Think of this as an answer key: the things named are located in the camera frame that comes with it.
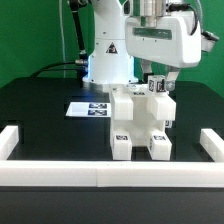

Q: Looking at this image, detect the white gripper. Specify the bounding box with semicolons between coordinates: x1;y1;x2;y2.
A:
125;13;201;91

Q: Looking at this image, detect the white chair back piece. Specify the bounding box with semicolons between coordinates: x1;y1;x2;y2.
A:
110;84;176;121

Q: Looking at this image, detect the white chair seat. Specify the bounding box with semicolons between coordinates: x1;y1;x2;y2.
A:
109;83;171;148

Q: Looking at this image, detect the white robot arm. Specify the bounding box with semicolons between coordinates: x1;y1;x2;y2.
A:
68;0;202;91

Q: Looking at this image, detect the white sheet with tags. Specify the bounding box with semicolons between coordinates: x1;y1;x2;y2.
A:
66;102;111;117

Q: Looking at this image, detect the white U-shaped fence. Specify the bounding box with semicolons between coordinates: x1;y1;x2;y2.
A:
0;126;224;188

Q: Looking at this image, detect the black cable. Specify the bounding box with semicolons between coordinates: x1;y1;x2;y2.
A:
31;60;88;78

